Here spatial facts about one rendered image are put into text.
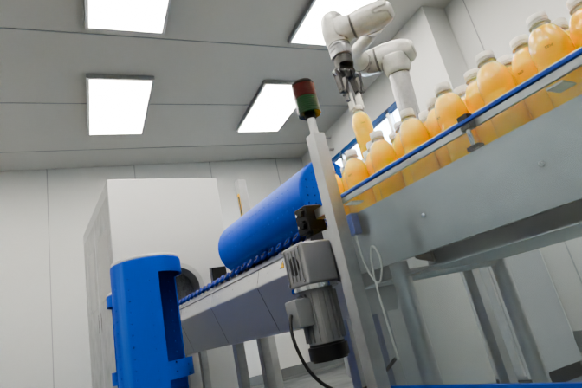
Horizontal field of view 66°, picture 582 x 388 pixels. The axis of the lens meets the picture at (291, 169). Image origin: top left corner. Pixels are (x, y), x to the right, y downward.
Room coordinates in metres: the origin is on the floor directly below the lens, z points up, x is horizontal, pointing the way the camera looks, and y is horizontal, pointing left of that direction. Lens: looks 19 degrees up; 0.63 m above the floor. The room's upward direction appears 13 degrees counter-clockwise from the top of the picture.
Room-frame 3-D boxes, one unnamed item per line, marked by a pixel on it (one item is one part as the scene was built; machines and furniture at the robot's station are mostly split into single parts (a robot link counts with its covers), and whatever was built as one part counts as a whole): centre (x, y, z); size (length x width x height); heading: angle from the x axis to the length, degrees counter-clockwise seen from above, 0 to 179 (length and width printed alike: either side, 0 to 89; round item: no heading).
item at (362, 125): (1.57, -0.30, 1.26); 0.07 x 0.07 x 0.19
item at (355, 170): (1.34, -0.20, 1.00); 0.07 x 0.07 x 0.19
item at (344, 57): (1.58, -0.30, 1.55); 0.08 x 0.07 x 0.09; 124
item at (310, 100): (1.11, -0.08, 1.18); 0.06 x 0.06 x 0.05
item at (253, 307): (2.50, 0.41, 0.79); 2.17 x 0.29 x 0.34; 34
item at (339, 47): (1.57, -0.30, 1.62); 0.09 x 0.09 x 0.06
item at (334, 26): (1.57, -0.31, 1.73); 0.13 x 0.11 x 0.16; 70
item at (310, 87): (1.11, -0.08, 1.23); 0.06 x 0.06 x 0.04
